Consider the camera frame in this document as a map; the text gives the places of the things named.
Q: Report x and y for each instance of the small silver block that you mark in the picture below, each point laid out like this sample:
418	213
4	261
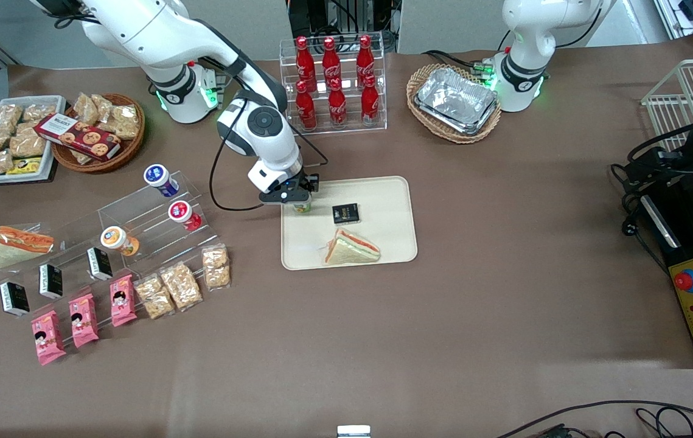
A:
353	431

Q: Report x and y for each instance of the green gum bottle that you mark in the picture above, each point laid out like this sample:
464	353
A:
302	208

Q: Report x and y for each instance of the pink snack pack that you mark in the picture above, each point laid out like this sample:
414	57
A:
83	320
48	337
123	301

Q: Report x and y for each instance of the small black white box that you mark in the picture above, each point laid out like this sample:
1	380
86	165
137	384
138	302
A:
14	299
51	281
100	263

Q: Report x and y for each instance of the red gum bottle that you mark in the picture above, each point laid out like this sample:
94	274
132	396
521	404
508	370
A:
183	215

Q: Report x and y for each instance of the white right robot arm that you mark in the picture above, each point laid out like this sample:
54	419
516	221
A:
139	30

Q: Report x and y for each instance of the red cola bottle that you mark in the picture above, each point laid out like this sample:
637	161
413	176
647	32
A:
337	106
370	103
330	61
304	61
306	109
364	58

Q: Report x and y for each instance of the brown wicker basket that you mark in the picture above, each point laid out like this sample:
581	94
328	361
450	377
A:
130	149

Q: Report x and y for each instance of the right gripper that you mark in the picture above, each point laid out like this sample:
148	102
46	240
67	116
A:
310	182

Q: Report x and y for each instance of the white rectangular tray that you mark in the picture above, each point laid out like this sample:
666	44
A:
48	167

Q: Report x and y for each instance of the aluminium foil tray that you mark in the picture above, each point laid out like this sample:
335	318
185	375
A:
456	100

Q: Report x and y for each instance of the blue gum bottle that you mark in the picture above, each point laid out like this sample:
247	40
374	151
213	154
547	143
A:
160	179

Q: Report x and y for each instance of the clear acrylic stepped snack stand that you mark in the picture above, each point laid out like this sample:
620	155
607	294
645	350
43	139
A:
72	240

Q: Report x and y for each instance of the yellow snack packet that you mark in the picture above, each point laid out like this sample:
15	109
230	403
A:
25	166

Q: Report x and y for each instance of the light wicker basket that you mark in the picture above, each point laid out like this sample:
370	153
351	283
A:
425	121

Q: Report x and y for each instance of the black box gold print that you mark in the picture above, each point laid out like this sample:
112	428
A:
345	213

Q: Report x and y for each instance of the wrapped triangle sandwich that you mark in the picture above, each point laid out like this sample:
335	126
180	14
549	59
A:
17	246
349	249

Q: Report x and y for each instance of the clear acrylic stepped gum stand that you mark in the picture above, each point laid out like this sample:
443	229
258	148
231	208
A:
139	210

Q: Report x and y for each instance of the clear bag of biscuits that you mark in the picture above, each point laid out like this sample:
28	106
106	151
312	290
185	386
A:
104	106
124	121
86	108

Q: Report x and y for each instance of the cream plastic tray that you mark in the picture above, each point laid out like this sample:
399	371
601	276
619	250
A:
383	201

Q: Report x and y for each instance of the clear acrylic bottle rack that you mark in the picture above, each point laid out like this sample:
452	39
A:
351	131

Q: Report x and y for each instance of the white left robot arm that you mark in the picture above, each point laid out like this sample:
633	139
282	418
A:
522	36

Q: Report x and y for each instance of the red cookie box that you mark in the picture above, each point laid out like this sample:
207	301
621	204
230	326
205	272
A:
78	137

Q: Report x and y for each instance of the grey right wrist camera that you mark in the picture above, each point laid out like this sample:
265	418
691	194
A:
276	196

